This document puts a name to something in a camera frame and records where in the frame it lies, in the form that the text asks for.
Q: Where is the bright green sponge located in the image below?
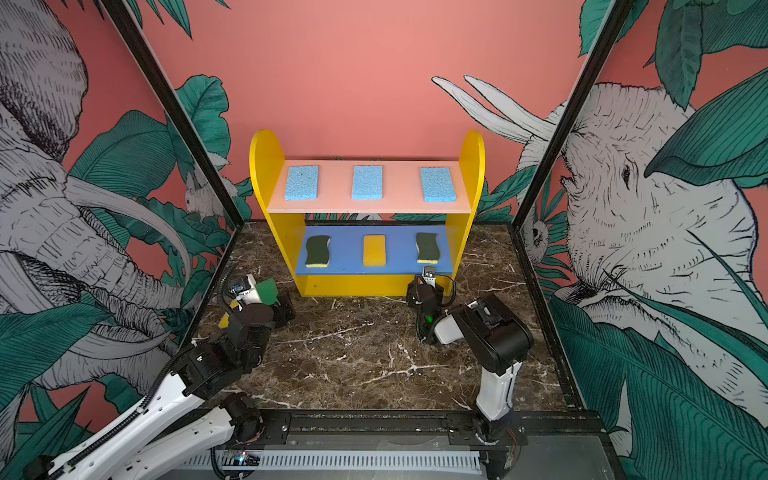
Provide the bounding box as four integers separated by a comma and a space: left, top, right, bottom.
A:
255, 278, 279, 305

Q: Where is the yellow sponge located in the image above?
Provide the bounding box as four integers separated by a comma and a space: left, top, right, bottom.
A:
218, 313, 230, 329
363, 235, 387, 268

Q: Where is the dark green sponge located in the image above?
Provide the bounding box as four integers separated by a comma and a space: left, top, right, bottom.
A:
305, 235, 331, 268
416, 232, 441, 264

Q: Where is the blue sponge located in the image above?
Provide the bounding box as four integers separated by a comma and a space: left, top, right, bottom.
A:
420, 167, 457, 203
284, 165, 319, 201
352, 165, 383, 201

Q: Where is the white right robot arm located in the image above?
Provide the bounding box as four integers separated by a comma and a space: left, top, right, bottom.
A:
406, 274, 534, 422

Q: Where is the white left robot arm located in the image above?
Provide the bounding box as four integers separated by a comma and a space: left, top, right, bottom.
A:
21, 295, 295, 479

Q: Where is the yellow pink blue shelf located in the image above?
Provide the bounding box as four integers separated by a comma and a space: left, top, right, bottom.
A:
249, 130, 486, 297

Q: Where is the white vent strip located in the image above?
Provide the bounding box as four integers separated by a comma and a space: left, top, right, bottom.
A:
216, 450, 483, 475

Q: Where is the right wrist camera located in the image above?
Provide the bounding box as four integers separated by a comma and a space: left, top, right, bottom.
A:
422, 265, 437, 286

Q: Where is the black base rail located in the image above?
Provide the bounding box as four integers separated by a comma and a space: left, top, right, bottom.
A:
137, 407, 613, 480

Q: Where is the black left frame post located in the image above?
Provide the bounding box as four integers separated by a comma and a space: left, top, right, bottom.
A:
101, 0, 245, 230

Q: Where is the black frame post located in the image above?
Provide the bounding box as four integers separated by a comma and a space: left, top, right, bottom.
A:
512, 0, 634, 233
101, 0, 245, 230

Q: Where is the black right frame post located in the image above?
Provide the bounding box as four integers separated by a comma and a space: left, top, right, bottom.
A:
512, 0, 634, 233

